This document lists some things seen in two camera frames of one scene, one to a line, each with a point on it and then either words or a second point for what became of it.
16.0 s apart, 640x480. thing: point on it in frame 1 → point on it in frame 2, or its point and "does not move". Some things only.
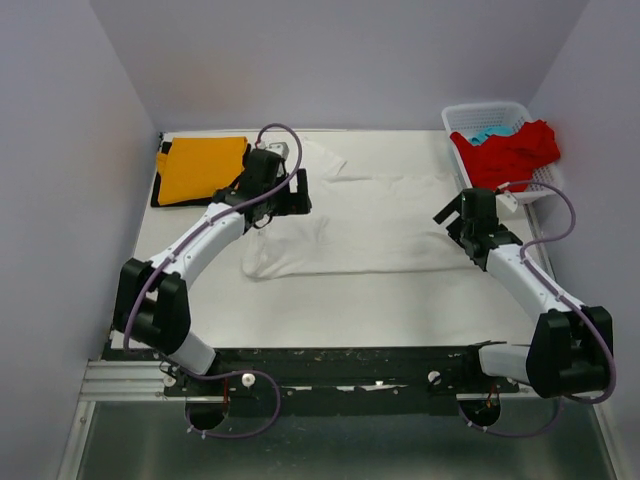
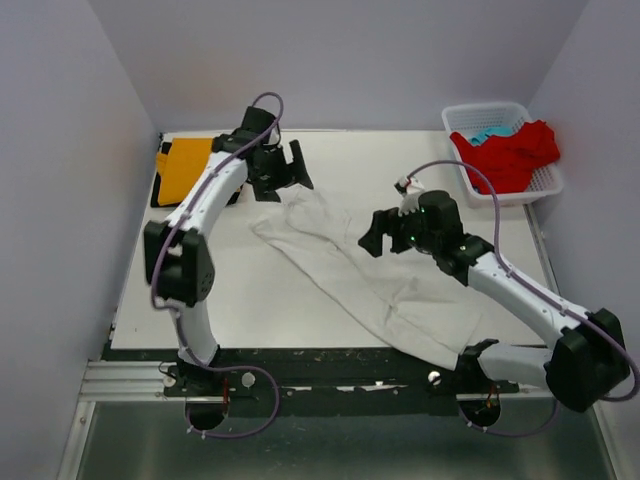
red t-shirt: x=513 y=159 does not move
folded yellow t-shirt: x=198 y=166 does not move
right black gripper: x=453 y=228 → x=383 y=222
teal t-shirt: x=481 y=137 does not move
